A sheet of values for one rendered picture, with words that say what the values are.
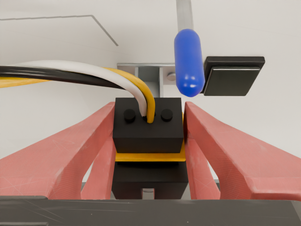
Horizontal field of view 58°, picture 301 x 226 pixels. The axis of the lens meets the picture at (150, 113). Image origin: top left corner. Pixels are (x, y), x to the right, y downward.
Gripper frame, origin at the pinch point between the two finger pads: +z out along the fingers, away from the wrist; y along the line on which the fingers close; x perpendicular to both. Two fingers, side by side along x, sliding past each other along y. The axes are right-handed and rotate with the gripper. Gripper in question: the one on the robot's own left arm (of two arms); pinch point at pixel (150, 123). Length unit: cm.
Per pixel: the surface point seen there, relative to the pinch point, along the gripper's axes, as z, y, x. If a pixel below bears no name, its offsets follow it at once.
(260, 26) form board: 6.7, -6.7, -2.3
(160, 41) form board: 7.2, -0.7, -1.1
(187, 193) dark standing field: 80, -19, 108
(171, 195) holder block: 0.5, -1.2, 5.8
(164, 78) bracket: 8.6, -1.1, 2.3
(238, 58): 7.5, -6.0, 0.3
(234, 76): 7.3, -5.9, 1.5
